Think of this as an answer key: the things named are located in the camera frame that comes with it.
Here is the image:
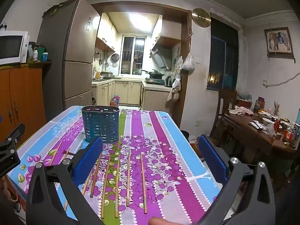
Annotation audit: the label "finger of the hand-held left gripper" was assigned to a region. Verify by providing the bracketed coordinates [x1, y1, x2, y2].
[0, 148, 21, 179]
[0, 123, 25, 153]

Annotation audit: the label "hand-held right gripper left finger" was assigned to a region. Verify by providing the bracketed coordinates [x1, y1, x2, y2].
[26, 137, 104, 225]

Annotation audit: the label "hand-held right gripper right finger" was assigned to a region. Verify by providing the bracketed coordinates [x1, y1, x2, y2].
[194, 134, 276, 225]

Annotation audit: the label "blue perforated utensil holder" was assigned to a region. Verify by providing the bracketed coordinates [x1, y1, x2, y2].
[81, 105, 120, 144]

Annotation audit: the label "brown wooden chopstick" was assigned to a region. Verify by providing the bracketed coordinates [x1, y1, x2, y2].
[127, 149, 131, 207]

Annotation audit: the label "row of wooden chopsticks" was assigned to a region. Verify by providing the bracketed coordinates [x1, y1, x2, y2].
[49, 141, 148, 219]

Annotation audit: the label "person's right hand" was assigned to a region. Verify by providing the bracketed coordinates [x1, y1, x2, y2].
[149, 217, 171, 225]

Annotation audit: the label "orange wooden cabinet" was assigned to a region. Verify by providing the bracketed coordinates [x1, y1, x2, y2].
[0, 62, 51, 150]

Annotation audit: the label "dark wooden dining table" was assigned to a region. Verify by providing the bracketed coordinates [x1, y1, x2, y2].
[224, 109, 300, 169]

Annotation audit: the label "purple floral tablecloth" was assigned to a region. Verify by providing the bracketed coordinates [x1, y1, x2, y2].
[7, 105, 224, 225]

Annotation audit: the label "pink cloth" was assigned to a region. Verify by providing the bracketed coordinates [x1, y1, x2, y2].
[228, 106, 254, 116]

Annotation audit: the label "wooden chair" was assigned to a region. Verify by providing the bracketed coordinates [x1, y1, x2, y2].
[210, 89, 238, 146]

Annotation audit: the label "hanging kitchen cloths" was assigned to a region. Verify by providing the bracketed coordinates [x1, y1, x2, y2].
[167, 75, 181, 102]

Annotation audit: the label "beige kitchen base cabinets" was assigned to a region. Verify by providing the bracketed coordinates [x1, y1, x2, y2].
[91, 78, 174, 110]

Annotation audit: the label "white microwave oven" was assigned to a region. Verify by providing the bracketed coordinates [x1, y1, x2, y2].
[0, 31, 29, 66]

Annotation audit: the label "gas stove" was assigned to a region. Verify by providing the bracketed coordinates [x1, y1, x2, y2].
[145, 77, 166, 85]

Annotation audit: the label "white hanging plastic bag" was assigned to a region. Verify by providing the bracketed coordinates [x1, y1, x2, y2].
[182, 43, 196, 71]

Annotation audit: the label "black wok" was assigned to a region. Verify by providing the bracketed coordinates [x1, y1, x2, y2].
[141, 70, 165, 79]

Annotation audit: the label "bronze refrigerator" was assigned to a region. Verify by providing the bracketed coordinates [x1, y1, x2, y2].
[37, 0, 101, 127]

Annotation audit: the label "dark barred window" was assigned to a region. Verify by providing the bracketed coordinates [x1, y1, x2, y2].
[206, 16, 239, 91]

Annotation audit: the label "steel range hood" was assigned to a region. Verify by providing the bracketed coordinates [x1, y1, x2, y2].
[150, 46, 173, 69]

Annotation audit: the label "kitchen window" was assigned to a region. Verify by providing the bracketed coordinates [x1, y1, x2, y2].
[121, 36, 147, 74]

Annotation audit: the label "green leaves bundle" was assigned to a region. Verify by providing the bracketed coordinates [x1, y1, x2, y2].
[42, 0, 73, 17]

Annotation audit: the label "framed elephant picture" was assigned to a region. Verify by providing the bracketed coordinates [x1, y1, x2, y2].
[264, 27, 294, 57]

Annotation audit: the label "ceiling light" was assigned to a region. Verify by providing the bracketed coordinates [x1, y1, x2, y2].
[129, 12, 160, 31]

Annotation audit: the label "white wall cable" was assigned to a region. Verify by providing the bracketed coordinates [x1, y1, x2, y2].
[262, 73, 300, 88]

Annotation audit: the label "beige wall cabinet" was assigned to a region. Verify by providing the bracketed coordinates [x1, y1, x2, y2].
[96, 13, 116, 52]
[155, 15, 182, 48]

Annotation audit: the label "gold round wall clock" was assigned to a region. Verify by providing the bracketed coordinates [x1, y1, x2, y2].
[192, 8, 211, 28]

